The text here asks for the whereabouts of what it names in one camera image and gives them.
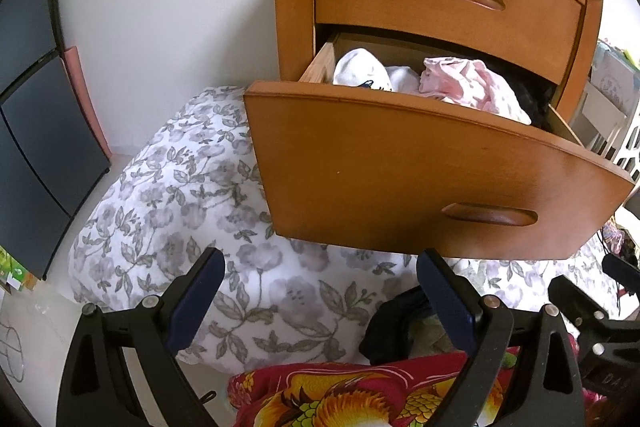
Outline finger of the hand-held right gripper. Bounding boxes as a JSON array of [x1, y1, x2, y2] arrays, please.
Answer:
[[602, 253, 640, 293], [548, 276, 626, 348]]

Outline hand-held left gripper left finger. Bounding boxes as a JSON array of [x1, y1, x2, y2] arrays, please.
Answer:
[[56, 247, 226, 427]]

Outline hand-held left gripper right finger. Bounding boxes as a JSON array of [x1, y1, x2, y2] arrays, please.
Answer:
[[416, 248, 586, 427]]

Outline olive grey cloth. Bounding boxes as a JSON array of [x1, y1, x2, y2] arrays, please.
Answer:
[[410, 314, 453, 358]]

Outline black lace garment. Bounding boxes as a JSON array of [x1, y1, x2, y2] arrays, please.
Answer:
[[495, 62, 558, 130]]

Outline pink garment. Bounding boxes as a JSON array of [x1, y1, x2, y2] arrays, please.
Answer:
[[419, 57, 532, 125]]

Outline white printed garment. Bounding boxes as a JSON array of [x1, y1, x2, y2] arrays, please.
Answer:
[[332, 48, 396, 92]]

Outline grey floral quilt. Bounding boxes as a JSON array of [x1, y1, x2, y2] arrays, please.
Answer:
[[70, 86, 640, 373]]

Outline red printed blanket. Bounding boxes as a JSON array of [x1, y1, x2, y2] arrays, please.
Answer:
[[227, 347, 591, 427]]

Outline white shelf unit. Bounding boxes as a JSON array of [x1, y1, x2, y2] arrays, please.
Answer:
[[570, 39, 640, 158]]

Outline green carton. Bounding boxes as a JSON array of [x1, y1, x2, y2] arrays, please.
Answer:
[[0, 247, 38, 290]]

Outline pink foam mat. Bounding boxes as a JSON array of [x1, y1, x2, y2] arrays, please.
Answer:
[[64, 46, 112, 160]]

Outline black wire stand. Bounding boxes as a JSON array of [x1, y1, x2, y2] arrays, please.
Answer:
[[0, 322, 26, 383]]

